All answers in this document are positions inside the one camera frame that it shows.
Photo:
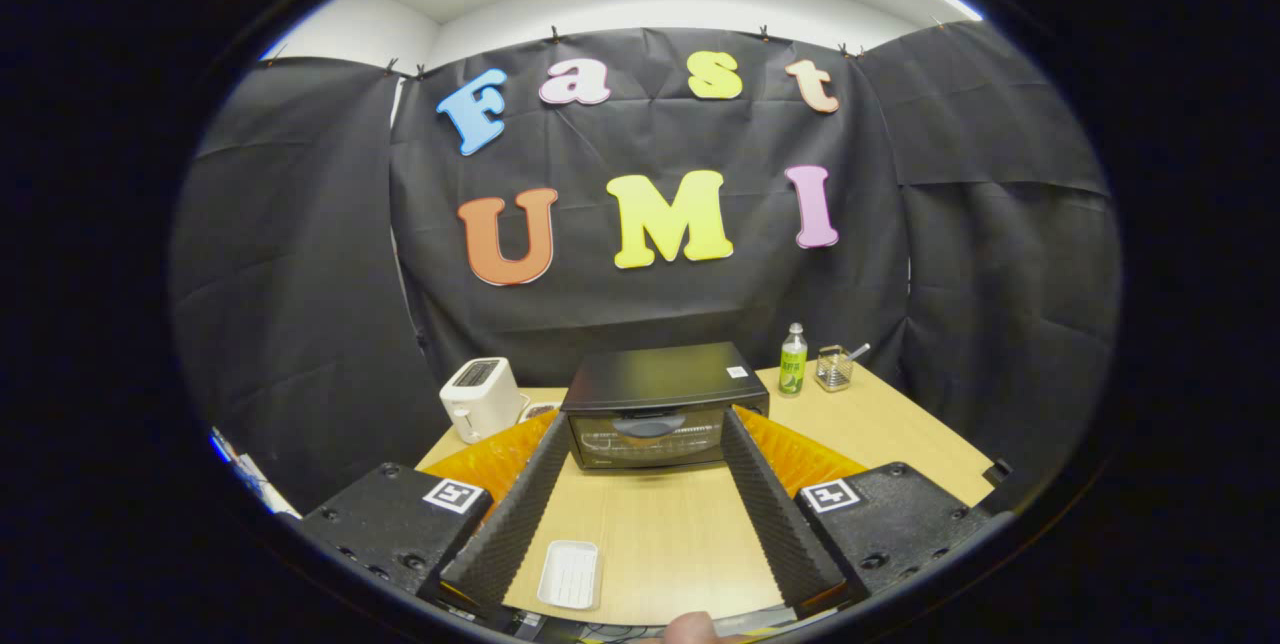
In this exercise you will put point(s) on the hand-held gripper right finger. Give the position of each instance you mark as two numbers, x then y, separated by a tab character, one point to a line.
775	514

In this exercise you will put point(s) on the small white plastic tray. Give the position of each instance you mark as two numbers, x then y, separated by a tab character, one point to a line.
568	574

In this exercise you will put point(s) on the black toaster oven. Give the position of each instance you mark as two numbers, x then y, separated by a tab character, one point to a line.
660	374

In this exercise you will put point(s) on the white paper clutter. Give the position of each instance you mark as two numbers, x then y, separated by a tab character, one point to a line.
255	479

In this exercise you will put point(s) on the white pop-up toaster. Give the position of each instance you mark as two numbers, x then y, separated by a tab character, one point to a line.
480	399

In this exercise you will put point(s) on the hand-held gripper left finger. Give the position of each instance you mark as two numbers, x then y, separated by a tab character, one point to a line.
515	524

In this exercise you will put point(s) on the green label plastic bottle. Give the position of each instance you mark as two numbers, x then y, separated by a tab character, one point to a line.
792	369

